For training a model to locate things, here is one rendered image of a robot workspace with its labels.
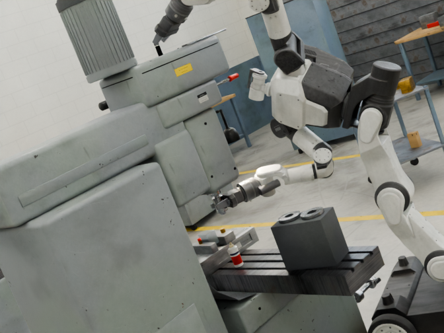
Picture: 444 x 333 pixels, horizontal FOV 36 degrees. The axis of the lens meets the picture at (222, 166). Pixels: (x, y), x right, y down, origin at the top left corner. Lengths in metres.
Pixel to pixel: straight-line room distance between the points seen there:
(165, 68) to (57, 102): 7.47
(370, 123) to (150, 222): 0.99
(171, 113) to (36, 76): 7.43
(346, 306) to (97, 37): 1.61
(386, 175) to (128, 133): 1.08
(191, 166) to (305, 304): 0.80
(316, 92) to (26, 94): 7.37
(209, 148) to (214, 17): 9.54
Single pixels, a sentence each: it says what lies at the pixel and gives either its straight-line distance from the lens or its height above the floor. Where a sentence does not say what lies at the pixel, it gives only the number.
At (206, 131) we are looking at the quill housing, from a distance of 2.75.
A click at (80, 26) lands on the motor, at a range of 2.57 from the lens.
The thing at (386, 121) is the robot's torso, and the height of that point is 1.33.
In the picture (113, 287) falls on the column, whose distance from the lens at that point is 2.29.
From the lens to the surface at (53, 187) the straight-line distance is 2.32.
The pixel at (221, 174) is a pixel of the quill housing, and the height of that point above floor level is 1.37.
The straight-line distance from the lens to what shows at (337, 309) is 3.17.
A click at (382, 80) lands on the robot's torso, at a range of 2.78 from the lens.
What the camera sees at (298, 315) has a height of 0.69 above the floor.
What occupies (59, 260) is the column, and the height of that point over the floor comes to 1.43.
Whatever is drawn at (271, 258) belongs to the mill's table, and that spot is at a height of 0.97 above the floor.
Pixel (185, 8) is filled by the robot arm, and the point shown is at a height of 2.02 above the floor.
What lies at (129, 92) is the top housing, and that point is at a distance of 2.61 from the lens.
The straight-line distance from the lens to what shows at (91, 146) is 2.41.
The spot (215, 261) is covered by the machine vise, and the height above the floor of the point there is 1.00.
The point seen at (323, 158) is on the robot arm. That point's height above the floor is 1.25.
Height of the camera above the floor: 1.91
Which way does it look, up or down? 11 degrees down
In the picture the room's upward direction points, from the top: 21 degrees counter-clockwise
